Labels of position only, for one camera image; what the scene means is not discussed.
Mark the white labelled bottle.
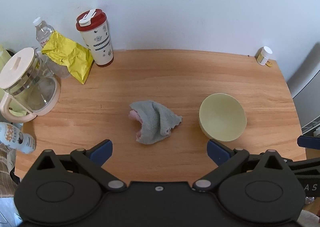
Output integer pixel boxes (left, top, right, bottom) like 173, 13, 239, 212
0, 122, 36, 154

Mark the clear plastic water bottle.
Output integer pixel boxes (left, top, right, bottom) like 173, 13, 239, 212
33, 17, 54, 47

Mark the yellow foil bag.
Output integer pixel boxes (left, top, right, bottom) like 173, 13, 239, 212
42, 31, 93, 84

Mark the glass pitcher white lid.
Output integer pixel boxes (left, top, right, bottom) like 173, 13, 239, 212
1, 48, 61, 123

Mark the small white lidded jar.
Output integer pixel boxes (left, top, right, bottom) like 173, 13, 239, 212
256, 46, 273, 65

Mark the red lidded patterned tumbler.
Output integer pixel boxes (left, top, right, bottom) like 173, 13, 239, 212
76, 9, 114, 66

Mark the pale green bowl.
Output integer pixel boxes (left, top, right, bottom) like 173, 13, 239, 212
199, 93, 247, 142

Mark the small yellow round object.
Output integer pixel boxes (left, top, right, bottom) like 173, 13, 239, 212
266, 60, 272, 67

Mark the grey pink cloth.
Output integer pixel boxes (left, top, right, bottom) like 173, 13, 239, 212
129, 100, 182, 145

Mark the grey cabinet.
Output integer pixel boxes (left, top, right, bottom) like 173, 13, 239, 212
287, 43, 319, 133

